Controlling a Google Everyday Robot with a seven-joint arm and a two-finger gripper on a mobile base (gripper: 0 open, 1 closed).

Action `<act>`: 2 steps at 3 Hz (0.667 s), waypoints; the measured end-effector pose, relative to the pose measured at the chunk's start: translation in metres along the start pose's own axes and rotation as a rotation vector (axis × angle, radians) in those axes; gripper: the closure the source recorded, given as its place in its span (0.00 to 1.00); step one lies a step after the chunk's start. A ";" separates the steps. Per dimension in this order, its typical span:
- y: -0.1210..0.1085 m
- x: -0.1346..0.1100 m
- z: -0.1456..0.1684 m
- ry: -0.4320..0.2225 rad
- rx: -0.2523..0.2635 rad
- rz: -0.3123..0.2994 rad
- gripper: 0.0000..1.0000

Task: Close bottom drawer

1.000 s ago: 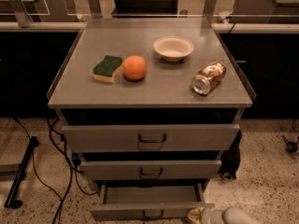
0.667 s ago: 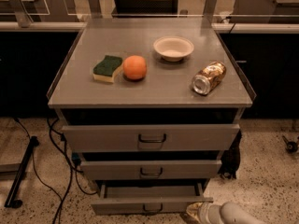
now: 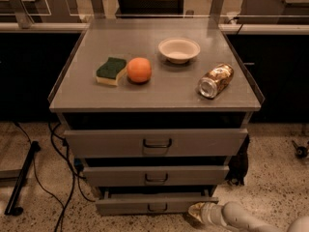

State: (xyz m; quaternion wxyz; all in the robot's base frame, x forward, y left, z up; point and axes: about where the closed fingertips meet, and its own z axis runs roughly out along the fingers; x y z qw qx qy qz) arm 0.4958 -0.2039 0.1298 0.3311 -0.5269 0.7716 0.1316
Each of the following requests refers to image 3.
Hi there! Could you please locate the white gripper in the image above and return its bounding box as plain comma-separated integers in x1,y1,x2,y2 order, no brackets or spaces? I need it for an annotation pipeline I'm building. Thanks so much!
188,202,226,226

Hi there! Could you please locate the grey bottom drawer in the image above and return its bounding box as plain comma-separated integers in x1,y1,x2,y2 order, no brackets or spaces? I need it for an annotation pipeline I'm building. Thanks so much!
96,189,218,216

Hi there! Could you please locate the grey drawer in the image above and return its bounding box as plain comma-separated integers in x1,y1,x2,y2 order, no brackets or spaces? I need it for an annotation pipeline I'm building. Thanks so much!
96,189,218,216
83,165,229,187
65,129,248,159

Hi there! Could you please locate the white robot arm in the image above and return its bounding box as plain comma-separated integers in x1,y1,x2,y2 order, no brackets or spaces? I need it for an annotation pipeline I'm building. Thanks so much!
188,202,283,232

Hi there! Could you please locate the grey top drawer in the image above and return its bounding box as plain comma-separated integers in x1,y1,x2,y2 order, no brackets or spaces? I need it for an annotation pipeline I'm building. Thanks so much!
65,129,248,159

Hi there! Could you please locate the grey middle drawer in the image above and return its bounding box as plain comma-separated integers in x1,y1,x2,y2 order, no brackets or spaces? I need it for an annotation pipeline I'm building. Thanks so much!
83,165,229,187

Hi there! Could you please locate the grey drawer cabinet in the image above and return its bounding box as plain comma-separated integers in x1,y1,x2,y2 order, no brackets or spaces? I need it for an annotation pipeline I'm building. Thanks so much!
50,18,261,195

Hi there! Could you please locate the small black floor caster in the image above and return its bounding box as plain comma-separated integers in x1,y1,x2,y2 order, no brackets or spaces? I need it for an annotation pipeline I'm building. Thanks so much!
292,140,308,159

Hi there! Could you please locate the gold soda can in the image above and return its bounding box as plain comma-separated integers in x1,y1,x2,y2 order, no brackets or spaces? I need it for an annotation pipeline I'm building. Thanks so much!
197,64,234,99

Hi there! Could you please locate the orange fruit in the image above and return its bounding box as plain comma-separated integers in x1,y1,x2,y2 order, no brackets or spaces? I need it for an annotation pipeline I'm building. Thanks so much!
126,57,152,83

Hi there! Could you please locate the white bowl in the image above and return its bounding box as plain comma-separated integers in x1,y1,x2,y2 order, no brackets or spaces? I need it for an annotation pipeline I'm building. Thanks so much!
158,38,200,64

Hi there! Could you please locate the green yellow sponge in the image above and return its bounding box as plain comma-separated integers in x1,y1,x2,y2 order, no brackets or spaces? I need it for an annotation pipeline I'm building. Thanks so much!
96,57,126,86

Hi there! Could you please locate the black metal stand leg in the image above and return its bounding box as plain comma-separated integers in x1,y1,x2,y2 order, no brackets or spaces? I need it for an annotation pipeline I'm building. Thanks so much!
5,141,41,217

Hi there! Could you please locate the black chair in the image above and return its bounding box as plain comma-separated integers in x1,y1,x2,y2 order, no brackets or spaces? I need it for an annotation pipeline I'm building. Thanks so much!
115,0,184,17

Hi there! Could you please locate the clear acrylic barrier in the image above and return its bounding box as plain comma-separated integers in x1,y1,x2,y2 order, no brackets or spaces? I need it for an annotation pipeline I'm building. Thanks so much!
0,0,309,28

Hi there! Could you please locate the black floor cable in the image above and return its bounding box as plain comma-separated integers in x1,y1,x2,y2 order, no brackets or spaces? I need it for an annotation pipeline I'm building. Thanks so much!
13,121,101,232

